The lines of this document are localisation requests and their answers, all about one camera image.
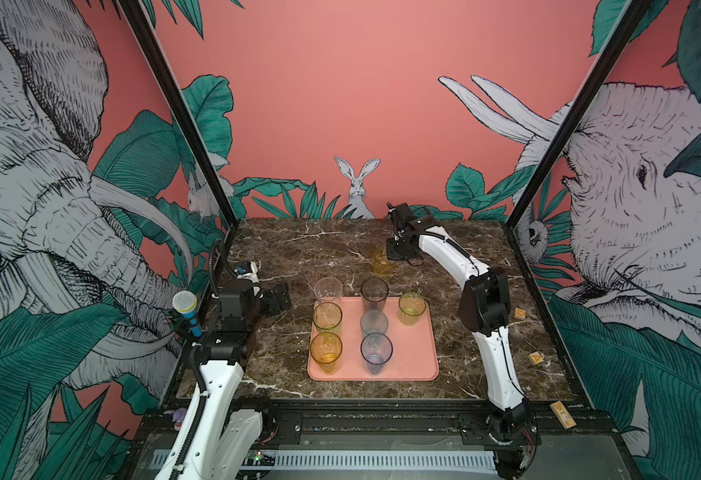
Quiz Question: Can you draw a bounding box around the yellow short glass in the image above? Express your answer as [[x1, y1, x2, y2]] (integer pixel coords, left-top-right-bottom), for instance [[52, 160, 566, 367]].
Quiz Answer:
[[372, 245, 394, 277]]

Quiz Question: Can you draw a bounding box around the dark brown glass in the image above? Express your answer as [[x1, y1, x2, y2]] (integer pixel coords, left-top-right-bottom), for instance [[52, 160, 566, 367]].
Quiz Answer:
[[360, 277, 389, 312]]

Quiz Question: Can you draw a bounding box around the green short glass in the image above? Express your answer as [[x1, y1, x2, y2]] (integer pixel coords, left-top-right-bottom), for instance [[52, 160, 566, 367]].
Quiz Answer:
[[398, 292, 428, 326]]

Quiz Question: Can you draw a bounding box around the teal wine glass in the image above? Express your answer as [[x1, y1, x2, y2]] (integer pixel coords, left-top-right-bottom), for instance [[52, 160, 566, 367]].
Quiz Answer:
[[359, 310, 389, 337]]

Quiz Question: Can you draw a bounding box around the light green tall glass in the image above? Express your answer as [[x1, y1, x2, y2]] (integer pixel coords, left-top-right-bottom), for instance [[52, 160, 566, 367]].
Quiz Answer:
[[312, 302, 344, 334]]

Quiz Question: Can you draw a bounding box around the clear glass tumbler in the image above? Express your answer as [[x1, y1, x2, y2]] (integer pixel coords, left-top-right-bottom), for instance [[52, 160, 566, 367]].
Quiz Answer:
[[314, 277, 344, 304]]

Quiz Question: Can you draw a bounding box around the amber tall glass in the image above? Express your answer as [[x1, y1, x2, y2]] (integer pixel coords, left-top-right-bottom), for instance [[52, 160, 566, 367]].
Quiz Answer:
[[310, 332, 344, 373]]

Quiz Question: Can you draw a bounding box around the grey tall glass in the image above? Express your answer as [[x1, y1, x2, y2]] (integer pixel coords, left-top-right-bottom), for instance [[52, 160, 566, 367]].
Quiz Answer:
[[360, 332, 393, 375]]

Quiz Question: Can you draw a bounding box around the pink square tray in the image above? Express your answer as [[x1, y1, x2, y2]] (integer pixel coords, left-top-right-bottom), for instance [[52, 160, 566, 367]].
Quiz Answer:
[[308, 297, 438, 381]]

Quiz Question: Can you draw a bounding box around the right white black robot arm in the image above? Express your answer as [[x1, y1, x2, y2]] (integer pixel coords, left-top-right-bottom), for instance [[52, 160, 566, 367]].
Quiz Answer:
[[386, 203, 531, 445]]

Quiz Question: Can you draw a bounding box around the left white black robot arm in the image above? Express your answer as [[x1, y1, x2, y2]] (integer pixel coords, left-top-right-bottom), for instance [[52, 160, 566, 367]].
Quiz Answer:
[[156, 290, 266, 479]]

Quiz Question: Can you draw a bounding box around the blue yellow toy microphone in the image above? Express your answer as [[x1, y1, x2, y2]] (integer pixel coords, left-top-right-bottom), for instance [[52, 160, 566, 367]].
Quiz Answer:
[[172, 290, 204, 339]]

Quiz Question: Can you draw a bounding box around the small purple toy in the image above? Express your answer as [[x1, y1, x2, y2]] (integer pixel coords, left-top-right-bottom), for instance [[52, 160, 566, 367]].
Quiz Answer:
[[168, 408, 188, 431]]

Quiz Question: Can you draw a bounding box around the white ventilation grille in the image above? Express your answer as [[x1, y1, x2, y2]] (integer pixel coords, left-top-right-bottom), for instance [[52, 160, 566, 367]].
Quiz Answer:
[[148, 449, 498, 473]]

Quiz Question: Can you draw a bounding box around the yellow tag label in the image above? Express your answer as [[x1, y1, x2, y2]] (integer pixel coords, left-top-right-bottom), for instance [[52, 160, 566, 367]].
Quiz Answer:
[[549, 401, 576, 430]]

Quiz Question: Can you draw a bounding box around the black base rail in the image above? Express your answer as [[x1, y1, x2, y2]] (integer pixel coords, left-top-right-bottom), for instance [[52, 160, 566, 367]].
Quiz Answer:
[[133, 397, 621, 448]]

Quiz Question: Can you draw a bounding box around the left black frame post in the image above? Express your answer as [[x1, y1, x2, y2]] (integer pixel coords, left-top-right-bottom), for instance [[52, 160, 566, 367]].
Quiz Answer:
[[118, 0, 238, 231]]

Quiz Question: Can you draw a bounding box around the black frame post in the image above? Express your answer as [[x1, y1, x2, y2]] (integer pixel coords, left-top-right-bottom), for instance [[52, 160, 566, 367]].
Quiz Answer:
[[504, 0, 652, 230], [118, 0, 238, 231]]

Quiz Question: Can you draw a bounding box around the right black frame post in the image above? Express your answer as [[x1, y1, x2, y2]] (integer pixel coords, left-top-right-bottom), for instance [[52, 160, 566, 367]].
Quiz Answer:
[[504, 0, 652, 230]]

